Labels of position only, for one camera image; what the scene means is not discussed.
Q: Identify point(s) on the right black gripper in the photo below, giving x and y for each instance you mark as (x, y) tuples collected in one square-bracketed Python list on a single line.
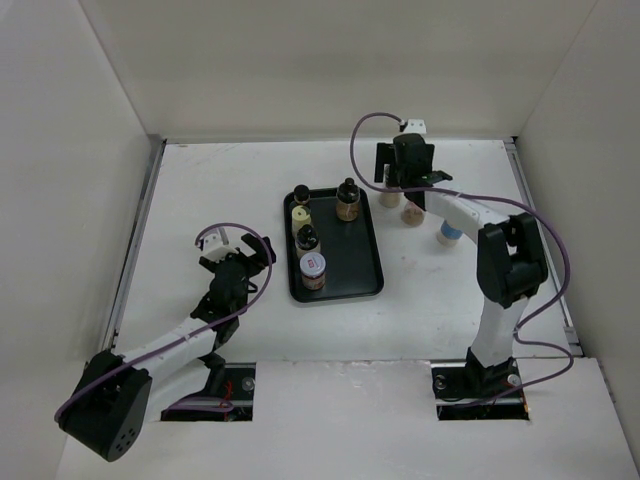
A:
[(386, 155)]

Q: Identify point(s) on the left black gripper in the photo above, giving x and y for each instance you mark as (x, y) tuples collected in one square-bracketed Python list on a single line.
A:
[(259, 248)]

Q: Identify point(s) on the black cap pepper grinder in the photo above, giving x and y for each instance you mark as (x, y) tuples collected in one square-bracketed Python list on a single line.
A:
[(391, 197)]

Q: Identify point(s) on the pink cap seasoning shaker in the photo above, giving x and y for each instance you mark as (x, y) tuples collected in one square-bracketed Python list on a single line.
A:
[(412, 215)]

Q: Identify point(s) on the black top grinder bottle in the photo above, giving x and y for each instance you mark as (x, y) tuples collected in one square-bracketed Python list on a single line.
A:
[(307, 241)]

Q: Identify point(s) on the yellow cap seasoning shaker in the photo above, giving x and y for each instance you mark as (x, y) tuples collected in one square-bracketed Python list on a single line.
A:
[(300, 216)]

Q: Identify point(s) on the small dark cap bottle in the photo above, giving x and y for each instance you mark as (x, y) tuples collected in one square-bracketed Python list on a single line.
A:
[(348, 200)]

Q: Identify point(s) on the white cap dark spice jar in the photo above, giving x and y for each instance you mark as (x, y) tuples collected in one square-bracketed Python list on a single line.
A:
[(313, 269)]

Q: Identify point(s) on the small brown spice bottle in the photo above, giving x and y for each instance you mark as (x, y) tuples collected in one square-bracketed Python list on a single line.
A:
[(301, 195)]

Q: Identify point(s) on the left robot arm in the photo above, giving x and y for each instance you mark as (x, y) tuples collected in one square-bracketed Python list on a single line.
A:
[(107, 408)]

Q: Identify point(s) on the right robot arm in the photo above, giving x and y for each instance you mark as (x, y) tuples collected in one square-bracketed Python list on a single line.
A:
[(510, 264)]

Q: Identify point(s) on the blue label silver cap jar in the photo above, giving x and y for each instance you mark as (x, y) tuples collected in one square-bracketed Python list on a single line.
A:
[(448, 235)]

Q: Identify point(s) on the black rectangular tray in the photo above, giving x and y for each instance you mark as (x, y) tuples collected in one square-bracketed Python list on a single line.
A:
[(350, 249)]

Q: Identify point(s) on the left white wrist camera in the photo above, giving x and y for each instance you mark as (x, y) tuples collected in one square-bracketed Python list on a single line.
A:
[(214, 245)]

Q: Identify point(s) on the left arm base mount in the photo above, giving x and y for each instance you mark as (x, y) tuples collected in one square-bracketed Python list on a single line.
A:
[(226, 396)]

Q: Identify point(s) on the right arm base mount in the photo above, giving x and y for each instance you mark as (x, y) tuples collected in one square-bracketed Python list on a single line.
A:
[(470, 392)]

